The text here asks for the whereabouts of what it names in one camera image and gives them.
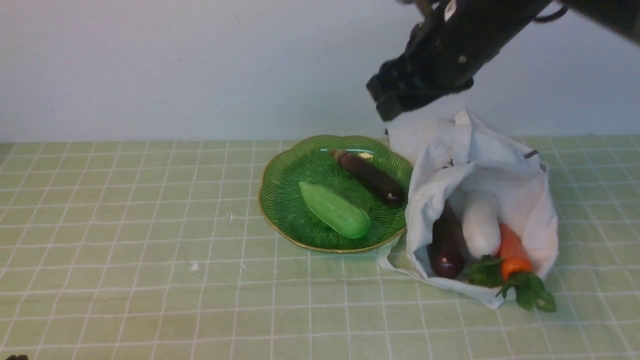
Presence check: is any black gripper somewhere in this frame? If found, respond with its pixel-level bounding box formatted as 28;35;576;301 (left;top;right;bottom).
366;21;474;122

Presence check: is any long dark eggplant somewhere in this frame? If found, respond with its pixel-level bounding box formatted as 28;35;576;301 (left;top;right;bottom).
327;149;407;208

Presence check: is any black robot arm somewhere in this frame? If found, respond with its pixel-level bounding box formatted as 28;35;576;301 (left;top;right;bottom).
366;0;640;123

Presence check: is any white cloth bag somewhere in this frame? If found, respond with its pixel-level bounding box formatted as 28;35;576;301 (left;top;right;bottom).
377;110;559;309

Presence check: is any green glass plate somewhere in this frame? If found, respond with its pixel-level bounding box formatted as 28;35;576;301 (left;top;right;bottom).
258;135;413;254

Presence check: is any white radish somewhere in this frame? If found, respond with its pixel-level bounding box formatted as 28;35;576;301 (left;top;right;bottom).
462;190;501;260

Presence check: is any green cucumber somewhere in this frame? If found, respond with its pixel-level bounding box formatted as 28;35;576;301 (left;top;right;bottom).
298;181;371;239

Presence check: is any small purple eggplant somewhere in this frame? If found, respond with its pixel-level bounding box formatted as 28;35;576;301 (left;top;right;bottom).
427;200;466;280

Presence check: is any orange carrot with leaves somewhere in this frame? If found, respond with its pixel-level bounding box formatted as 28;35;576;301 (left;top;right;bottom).
496;223;557;313

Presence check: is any green and white checkered tablecloth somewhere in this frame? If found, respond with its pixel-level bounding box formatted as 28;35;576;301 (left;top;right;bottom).
0;136;640;360

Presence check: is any dark object at bottom-left corner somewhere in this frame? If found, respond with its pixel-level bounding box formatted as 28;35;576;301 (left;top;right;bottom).
6;354;29;360

